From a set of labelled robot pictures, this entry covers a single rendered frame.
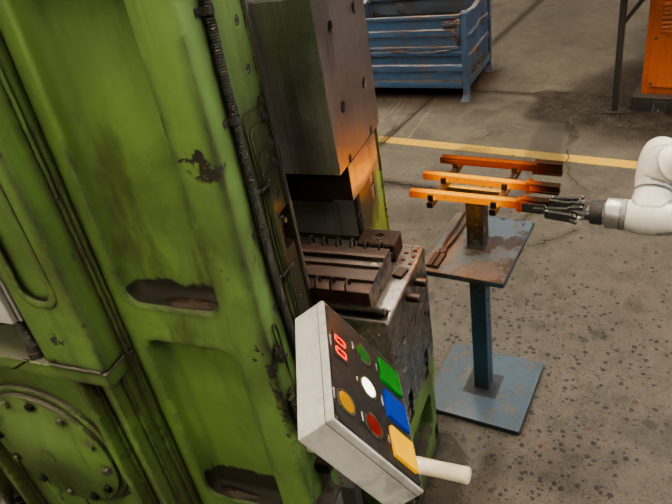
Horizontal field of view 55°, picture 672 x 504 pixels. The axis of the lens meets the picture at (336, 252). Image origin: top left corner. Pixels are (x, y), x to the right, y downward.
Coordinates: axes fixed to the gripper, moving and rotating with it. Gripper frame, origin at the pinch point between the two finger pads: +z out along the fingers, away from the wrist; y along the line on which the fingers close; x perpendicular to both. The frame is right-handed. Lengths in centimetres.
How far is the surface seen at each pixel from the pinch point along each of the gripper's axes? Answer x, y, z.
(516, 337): -98, 46, 18
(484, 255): -25.9, 5.9, 18.1
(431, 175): 1.1, 11.2, 37.5
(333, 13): 73, -49, 32
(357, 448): 14, -112, 5
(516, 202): 1.8, -2.3, 4.8
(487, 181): 1.1, 10.4, 17.6
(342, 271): 1, -48, 42
